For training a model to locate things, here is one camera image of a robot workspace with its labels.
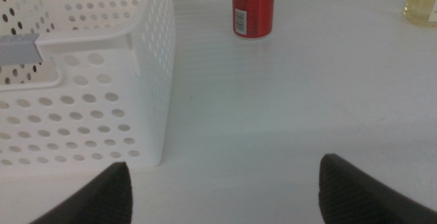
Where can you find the red soda can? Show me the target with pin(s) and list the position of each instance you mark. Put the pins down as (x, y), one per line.
(259, 12)

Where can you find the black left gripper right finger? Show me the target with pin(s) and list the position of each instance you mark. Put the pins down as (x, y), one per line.
(351, 200)

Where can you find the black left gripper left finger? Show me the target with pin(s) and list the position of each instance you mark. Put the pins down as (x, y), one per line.
(106, 200)

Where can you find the yellow tea bottle green label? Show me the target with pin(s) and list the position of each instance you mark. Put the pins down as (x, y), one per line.
(420, 2)

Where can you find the white perforated plastic basket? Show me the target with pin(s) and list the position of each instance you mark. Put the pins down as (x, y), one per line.
(147, 80)

